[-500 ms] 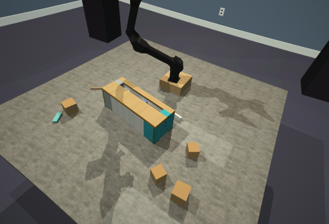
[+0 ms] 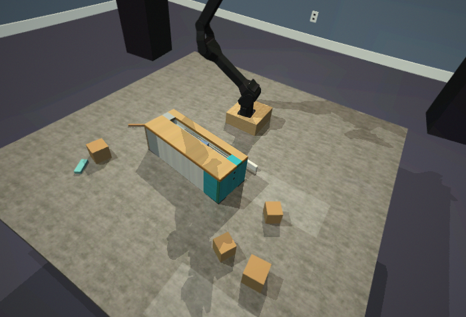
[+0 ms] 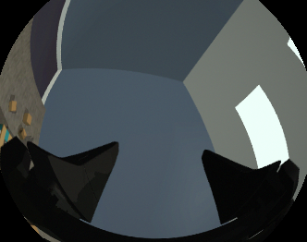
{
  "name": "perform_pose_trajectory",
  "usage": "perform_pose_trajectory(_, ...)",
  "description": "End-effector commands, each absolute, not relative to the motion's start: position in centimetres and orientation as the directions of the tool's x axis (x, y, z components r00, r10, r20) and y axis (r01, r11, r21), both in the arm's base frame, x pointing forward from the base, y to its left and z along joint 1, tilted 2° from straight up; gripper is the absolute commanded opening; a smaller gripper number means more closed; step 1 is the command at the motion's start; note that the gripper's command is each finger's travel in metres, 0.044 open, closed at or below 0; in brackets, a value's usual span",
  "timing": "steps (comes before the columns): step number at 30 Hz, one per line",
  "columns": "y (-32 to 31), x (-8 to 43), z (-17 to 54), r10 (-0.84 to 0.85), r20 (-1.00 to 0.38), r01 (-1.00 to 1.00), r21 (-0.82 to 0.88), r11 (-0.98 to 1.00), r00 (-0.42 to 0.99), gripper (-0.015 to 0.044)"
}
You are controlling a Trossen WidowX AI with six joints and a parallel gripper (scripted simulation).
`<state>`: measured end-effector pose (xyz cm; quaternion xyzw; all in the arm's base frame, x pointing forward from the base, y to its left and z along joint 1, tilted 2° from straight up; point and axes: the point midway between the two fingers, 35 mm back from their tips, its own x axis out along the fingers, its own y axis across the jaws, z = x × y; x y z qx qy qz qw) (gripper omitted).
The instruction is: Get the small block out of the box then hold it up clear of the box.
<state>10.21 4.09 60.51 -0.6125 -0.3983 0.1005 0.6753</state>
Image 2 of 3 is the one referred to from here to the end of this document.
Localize teal flat bar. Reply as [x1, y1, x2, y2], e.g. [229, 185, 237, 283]
[74, 159, 88, 174]

